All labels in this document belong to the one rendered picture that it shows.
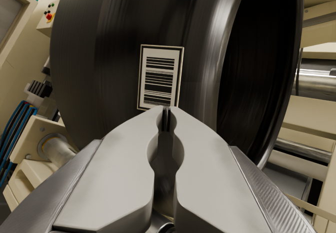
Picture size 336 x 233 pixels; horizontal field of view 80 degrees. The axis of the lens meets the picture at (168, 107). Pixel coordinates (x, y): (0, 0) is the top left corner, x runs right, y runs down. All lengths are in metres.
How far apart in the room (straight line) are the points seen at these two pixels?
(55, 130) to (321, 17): 0.86
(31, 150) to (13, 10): 0.54
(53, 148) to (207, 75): 0.35
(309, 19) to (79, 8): 0.75
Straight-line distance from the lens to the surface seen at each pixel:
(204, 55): 0.21
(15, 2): 0.92
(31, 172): 0.46
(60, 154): 0.44
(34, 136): 0.50
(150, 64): 0.19
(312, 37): 0.90
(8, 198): 0.52
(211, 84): 0.22
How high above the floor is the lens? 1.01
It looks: 9 degrees up
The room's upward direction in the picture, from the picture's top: 23 degrees clockwise
